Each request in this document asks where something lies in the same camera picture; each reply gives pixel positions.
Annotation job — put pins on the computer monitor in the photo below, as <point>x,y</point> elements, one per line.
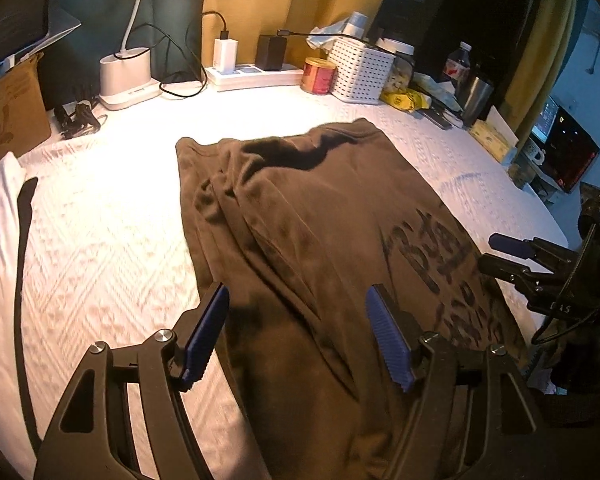
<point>568,149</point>

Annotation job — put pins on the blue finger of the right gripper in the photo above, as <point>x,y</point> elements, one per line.
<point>511,246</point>

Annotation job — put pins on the white perforated plastic basket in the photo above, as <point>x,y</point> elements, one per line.
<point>361,72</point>

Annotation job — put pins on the black smartphone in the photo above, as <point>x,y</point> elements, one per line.
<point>436,118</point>

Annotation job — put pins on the white desk lamp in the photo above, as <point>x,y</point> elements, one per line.
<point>125,76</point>

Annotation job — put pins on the black clips bundle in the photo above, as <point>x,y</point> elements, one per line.
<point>81,121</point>

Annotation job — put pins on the wet wipes pack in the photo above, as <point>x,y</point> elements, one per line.
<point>444,92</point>

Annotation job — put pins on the white usb charger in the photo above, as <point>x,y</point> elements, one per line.
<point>224,55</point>

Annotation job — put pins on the brown t-shirt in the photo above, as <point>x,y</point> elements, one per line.
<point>298,229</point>

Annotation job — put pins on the teal curtain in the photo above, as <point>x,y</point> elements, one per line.
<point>171,28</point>

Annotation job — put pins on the white mug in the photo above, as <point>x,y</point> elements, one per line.
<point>533,152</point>

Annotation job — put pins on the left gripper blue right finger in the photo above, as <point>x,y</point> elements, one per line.
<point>397,334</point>

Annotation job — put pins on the black power adapter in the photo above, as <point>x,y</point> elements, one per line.
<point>270,52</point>

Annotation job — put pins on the tablet with dark screen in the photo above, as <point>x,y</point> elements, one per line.
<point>28,27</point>

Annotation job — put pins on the yellow tissue box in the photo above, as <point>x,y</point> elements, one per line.
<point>495,136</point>

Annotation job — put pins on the right yellow curtain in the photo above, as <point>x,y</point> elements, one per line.
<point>538,68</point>

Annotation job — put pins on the white power strip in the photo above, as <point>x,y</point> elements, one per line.
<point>249,76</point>

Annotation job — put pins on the brown cardboard box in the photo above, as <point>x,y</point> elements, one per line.
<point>23,121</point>

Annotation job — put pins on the red tin can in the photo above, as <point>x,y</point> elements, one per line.
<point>317,77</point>

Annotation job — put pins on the stainless steel tumbler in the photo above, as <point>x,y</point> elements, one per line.
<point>472,93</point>

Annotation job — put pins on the clear water bottle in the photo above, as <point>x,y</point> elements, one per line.
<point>457,65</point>

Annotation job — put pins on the yellow snack bag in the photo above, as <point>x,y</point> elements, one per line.
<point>408,101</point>

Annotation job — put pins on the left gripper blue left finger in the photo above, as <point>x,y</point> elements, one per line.
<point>196,332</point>

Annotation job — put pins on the white textured table cloth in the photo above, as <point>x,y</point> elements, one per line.
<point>101,250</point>

